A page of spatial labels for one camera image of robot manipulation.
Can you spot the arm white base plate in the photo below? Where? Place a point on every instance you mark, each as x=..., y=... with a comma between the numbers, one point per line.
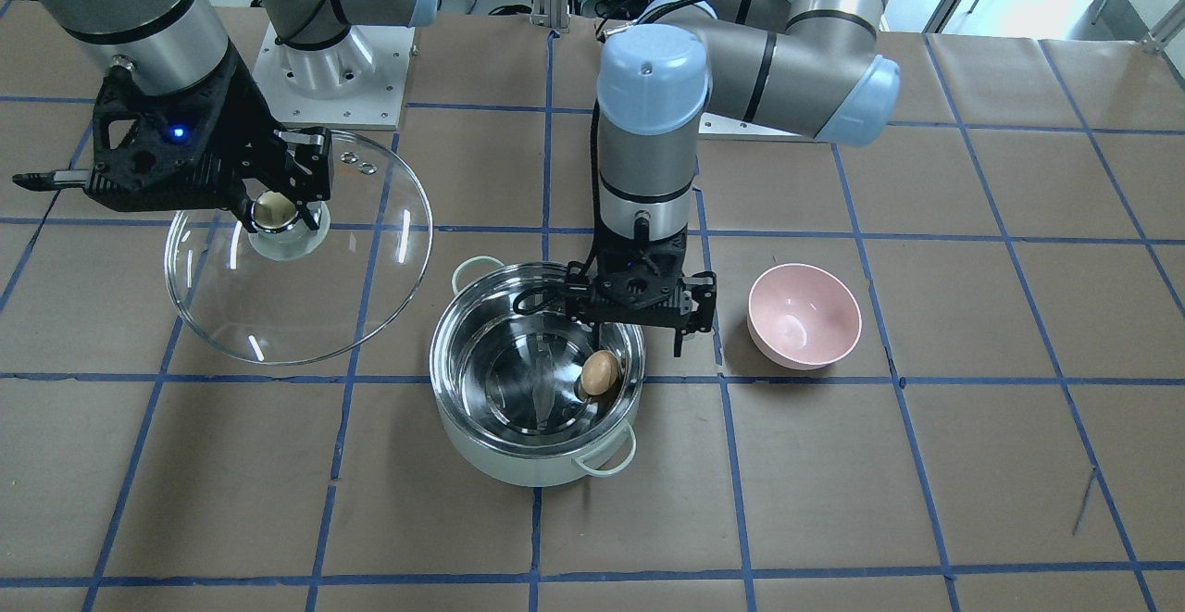
x=358, y=84
x=716, y=127

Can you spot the pink bowl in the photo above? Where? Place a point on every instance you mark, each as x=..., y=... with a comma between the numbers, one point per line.
x=802, y=317

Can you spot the pale green steel pot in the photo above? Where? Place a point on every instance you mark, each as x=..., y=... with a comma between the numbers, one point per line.
x=504, y=367

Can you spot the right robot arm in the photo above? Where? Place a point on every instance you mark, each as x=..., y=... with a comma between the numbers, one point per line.
x=174, y=44

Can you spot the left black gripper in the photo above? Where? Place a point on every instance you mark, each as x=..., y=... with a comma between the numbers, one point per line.
x=702, y=300

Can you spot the glass pot lid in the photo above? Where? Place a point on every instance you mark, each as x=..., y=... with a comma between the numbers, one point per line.
x=276, y=292

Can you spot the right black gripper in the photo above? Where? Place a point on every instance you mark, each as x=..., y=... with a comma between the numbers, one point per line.
x=243, y=142

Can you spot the brown egg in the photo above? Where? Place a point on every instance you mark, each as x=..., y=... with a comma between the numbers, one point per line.
x=600, y=373

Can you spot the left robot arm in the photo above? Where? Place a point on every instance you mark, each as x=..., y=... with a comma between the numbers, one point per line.
x=809, y=67

